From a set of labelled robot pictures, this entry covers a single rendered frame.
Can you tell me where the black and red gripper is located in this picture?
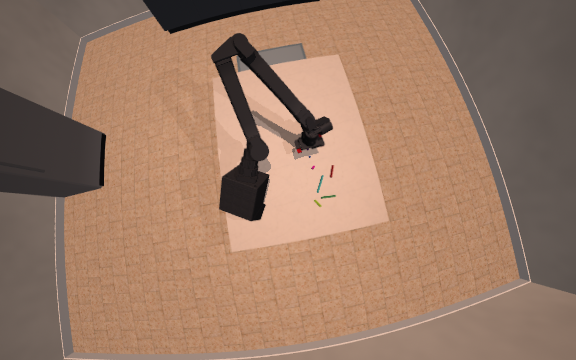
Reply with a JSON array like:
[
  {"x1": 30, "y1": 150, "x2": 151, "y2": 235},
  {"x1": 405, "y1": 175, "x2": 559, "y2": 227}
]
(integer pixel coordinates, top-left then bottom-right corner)
[{"x1": 294, "y1": 134, "x2": 325, "y2": 153}]

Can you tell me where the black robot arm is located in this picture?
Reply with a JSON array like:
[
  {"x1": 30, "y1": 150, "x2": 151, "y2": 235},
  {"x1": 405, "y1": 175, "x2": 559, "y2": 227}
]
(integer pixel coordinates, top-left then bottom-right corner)
[{"x1": 211, "y1": 33, "x2": 333, "y2": 183}]

